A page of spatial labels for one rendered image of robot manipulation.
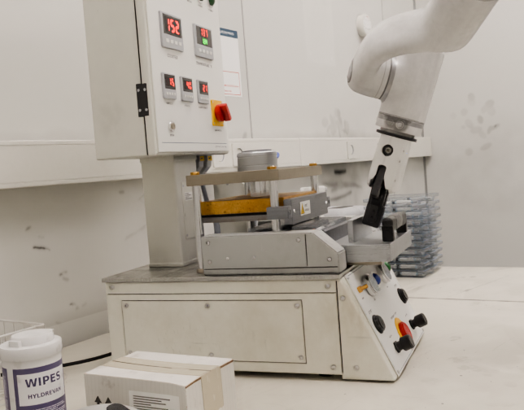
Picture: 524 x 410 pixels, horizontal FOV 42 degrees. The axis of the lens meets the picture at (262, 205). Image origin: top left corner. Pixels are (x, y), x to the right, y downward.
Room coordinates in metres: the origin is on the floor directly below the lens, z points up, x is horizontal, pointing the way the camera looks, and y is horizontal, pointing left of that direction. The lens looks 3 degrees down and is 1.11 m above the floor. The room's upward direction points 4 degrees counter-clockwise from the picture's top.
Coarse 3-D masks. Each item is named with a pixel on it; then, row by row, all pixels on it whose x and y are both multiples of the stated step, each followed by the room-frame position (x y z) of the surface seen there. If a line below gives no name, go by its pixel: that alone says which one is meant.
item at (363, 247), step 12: (360, 216) 1.27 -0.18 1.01; (348, 228) 1.21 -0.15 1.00; (360, 228) 1.27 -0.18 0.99; (348, 240) 1.21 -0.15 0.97; (360, 240) 1.24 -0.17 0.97; (372, 240) 1.22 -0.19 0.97; (396, 240) 1.21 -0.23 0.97; (408, 240) 1.33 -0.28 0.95; (348, 252) 1.18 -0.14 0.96; (360, 252) 1.17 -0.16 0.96; (372, 252) 1.16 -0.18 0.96; (384, 252) 1.16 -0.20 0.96; (396, 252) 1.20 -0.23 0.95; (348, 264) 1.20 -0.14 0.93; (360, 264) 1.19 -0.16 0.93; (372, 264) 1.19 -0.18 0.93
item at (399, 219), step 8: (392, 216) 1.22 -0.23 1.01; (400, 216) 1.26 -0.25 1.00; (384, 224) 1.19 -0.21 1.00; (392, 224) 1.19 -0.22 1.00; (400, 224) 1.26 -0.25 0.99; (384, 232) 1.19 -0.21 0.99; (392, 232) 1.19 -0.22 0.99; (400, 232) 1.32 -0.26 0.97; (384, 240) 1.19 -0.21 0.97; (392, 240) 1.19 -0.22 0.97
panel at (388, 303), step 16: (352, 272) 1.19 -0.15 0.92; (368, 272) 1.27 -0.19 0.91; (352, 288) 1.14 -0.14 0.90; (384, 288) 1.30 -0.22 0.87; (400, 288) 1.41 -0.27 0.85; (368, 304) 1.17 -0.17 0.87; (384, 304) 1.25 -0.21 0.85; (400, 304) 1.34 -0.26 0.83; (368, 320) 1.13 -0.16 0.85; (384, 320) 1.20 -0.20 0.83; (400, 320) 1.29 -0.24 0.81; (384, 336) 1.16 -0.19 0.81; (400, 336) 1.23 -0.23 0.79; (416, 336) 1.32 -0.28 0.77; (400, 352) 1.19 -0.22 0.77; (400, 368) 1.14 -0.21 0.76
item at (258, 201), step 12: (252, 192) 1.34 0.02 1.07; (264, 192) 1.34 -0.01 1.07; (288, 192) 1.44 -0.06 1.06; (300, 192) 1.38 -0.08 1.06; (312, 192) 1.39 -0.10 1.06; (204, 204) 1.28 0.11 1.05; (216, 204) 1.28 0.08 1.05; (228, 204) 1.27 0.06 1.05; (240, 204) 1.26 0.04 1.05; (252, 204) 1.25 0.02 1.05; (264, 204) 1.24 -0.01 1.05; (204, 216) 1.29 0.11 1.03; (216, 216) 1.28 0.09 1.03; (228, 216) 1.27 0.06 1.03; (240, 216) 1.26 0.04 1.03; (252, 216) 1.25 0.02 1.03; (264, 216) 1.24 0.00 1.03
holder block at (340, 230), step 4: (340, 224) 1.32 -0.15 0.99; (344, 224) 1.33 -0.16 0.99; (328, 228) 1.25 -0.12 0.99; (332, 228) 1.25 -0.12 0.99; (336, 228) 1.27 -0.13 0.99; (340, 228) 1.30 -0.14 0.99; (344, 228) 1.32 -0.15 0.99; (324, 232) 1.20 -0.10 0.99; (328, 232) 1.22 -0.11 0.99; (332, 232) 1.24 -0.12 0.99; (336, 232) 1.27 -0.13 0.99; (340, 232) 1.29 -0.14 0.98; (344, 232) 1.32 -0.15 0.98; (332, 236) 1.24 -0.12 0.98; (336, 236) 1.26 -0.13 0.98; (340, 236) 1.29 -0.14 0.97; (344, 236) 1.32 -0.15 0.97; (336, 240) 1.26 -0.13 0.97
